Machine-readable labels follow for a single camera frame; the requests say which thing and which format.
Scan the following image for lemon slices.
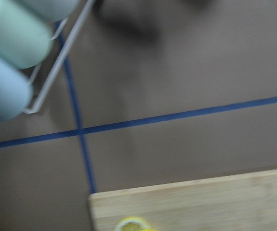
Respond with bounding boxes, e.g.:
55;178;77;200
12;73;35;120
114;217;155;231

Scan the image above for blue cup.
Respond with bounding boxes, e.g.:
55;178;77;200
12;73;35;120
0;58;33;122

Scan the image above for green cup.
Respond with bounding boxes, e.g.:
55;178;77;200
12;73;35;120
0;0;53;69

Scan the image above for cup rack with cups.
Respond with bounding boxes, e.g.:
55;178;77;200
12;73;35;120
22;0;96;115

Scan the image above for wooden cutting board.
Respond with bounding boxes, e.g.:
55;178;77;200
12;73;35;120
89;169;277;231

